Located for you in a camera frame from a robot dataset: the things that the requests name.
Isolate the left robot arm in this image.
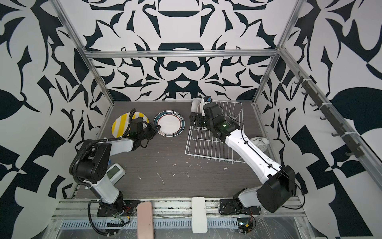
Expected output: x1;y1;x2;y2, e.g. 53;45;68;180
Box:
69;117;161;204

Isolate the white wire dish rack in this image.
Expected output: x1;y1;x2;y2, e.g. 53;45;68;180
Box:
185;101;245;163

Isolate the yellow white striped plate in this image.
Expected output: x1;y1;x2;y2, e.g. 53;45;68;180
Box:
111;112;149;137

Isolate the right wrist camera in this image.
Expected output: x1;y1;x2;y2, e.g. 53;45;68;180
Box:
203;96;212;104

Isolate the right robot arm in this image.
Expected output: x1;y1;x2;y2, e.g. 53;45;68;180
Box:
190;99;299;213

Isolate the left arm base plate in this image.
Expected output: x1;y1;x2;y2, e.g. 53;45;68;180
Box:
96;200;141;217

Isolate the white flat block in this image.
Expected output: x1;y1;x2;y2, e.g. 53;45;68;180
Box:
191;197;208;234

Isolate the green rimmed white plate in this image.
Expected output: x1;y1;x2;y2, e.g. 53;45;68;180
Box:
153;110;186;137

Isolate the small circuit board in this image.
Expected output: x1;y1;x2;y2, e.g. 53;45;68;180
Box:
238;217;257;234

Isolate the black hook rail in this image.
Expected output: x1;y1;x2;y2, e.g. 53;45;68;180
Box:
295;73;365;158

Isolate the pink flat bar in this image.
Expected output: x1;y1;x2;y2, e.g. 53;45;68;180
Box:
137;201;154;239

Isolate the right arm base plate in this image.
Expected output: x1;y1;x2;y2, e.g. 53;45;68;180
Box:
219;199;261;216

